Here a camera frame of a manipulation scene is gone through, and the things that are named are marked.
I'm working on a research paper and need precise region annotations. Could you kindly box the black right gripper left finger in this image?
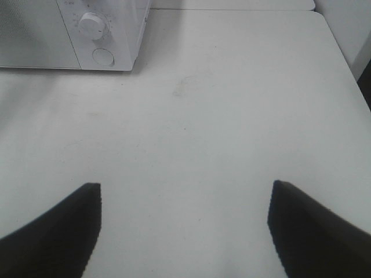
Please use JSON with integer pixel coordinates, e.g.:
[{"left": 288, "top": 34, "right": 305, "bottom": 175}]
[{"left": 1, "top": 183, "right": 101, "bottom": 277}]

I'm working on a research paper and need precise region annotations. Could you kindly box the lower white timer knob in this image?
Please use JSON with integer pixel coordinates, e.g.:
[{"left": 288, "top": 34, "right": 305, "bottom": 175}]
[{"left": 78, "top": 12, "right": 106, "bottom": 41}]

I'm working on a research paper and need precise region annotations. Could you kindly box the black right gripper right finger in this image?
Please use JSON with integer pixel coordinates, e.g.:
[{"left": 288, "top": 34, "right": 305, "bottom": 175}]
[{"left": 267, "top": 180, "right": 370, "bottom": 277}]

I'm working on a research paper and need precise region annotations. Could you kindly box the white microwave oven body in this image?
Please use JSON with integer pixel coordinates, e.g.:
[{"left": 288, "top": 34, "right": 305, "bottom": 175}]
[{"left": 56, "top": 0, "right": 152, "bottom": 71}]

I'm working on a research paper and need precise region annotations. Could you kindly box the round white door button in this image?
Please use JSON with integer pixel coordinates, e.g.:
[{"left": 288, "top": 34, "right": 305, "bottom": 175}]
[{"left": 92, "top": 49, "right": 114, "bottom": 66}]

